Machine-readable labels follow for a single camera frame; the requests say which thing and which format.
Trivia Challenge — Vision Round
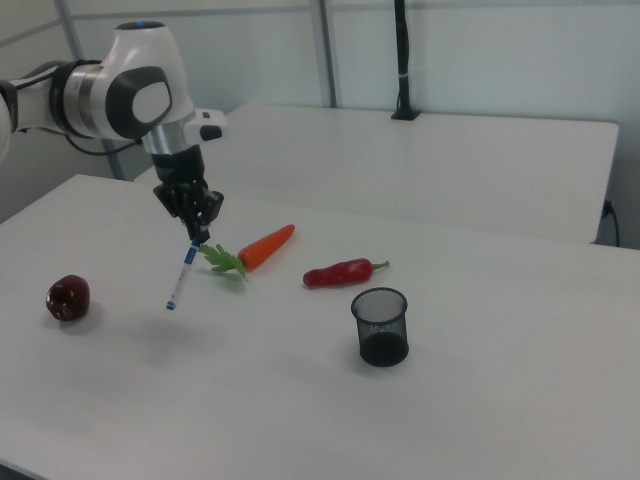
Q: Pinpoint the blue white marker pen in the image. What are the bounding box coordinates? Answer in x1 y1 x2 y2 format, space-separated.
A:
165 239 203 312

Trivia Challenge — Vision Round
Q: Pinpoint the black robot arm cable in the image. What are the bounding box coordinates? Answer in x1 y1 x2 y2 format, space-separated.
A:
63 132 145 157

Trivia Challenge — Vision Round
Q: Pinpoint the black wall cable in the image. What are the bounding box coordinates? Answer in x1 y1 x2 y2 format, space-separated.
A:
601 198 622 248

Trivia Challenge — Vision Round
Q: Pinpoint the black mesh pen cup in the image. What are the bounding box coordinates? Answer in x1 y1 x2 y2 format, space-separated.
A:
350 287 411 368

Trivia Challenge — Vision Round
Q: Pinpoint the orange carrot with green leaves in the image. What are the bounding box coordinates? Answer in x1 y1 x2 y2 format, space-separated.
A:
199 224 297 282

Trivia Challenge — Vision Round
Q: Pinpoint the red chili pepper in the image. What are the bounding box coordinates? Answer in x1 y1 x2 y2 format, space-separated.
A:
302 257 391 290

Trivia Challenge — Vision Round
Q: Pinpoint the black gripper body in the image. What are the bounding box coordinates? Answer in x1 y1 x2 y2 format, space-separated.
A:
151 143 225 230

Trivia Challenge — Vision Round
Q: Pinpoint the dark red apple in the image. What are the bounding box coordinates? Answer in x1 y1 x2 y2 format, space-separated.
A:
45 274 92 323

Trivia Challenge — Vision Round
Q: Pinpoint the black pole with base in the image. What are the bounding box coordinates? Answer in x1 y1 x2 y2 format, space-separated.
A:
390 0 421 122

